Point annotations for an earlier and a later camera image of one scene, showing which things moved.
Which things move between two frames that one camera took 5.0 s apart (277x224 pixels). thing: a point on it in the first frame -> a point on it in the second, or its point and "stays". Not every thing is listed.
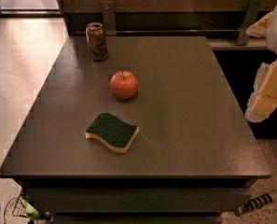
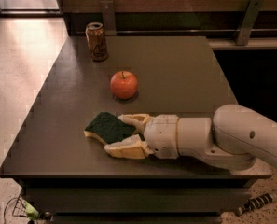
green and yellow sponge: (117, 134) stays
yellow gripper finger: (260, 27) -> (138, 120)
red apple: (123, 85) stays
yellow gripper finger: (270, 90) -> (130, 147)
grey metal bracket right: (250, 16) stays
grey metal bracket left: (108, 7) stays
